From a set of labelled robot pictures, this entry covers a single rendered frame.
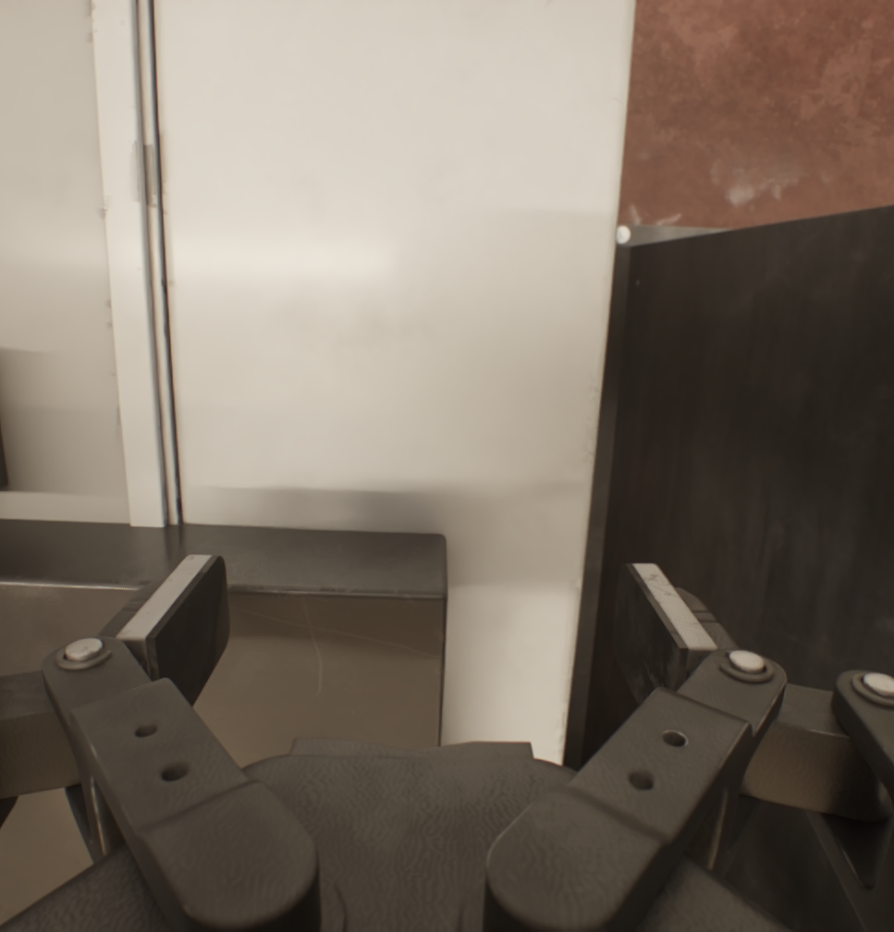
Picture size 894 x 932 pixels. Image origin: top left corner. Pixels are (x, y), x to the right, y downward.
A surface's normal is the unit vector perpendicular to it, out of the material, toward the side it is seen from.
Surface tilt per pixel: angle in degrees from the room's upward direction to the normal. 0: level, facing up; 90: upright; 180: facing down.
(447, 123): 0
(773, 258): 90
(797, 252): 90
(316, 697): 0
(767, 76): 0
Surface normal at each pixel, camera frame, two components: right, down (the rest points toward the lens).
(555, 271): 0.01, 0.27
